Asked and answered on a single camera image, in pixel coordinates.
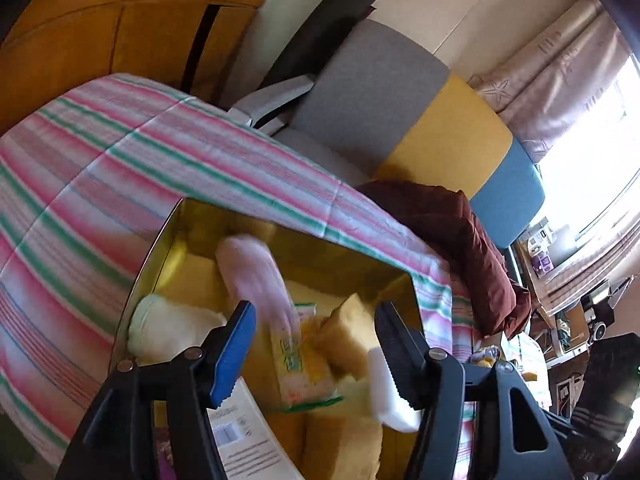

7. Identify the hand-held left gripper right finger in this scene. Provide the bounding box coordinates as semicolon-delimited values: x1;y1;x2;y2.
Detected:
374;301;576;480

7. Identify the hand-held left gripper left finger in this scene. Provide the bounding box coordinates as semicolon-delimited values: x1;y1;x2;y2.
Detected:
55;300;257;480

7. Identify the white foam block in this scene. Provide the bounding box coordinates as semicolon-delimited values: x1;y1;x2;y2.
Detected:
367;347;421;431

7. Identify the yellow sponge block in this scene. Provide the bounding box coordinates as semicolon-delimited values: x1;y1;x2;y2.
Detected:
302;412;383;480
320;292;381;381

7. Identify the clear plastic packet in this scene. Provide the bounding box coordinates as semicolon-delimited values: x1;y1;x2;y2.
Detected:
270;302;343;411

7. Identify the pink striped sock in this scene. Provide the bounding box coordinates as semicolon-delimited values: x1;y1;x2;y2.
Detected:
216;234;303;341

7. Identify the white barcode box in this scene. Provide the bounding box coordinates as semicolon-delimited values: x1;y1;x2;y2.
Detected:
207;377;301;480

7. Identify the gold tin box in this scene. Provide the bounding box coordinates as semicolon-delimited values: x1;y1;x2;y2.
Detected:
110;197;428;480

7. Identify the purple package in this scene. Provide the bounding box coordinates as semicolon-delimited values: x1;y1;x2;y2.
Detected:
154;422;177;480

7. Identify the yellow soft package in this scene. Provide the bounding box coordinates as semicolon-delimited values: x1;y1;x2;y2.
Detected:
470;345;501;367

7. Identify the wooden side table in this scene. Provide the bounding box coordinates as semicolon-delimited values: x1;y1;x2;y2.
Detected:
510;240;601;361

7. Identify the maroon cloth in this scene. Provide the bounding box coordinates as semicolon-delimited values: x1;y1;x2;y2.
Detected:
357;181;532;338

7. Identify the pink striped curtain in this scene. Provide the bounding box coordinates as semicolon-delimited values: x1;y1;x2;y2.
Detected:
542;230;640;301

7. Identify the white flat panel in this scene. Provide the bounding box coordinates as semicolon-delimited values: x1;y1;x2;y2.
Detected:
555;225;583;261

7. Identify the white product box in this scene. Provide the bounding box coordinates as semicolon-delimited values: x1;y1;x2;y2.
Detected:
527;227;558;256

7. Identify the striped blanket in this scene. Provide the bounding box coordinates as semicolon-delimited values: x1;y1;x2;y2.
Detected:
0;74;548;480

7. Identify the grey yellow blue armchair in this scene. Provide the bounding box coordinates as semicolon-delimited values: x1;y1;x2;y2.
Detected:
229;20;546;251

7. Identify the pink starfish print curtain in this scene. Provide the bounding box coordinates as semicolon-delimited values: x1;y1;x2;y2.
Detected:
467;0;628;163

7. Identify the wooden wardrobe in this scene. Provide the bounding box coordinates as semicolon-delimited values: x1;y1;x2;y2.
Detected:
0;0;288;133

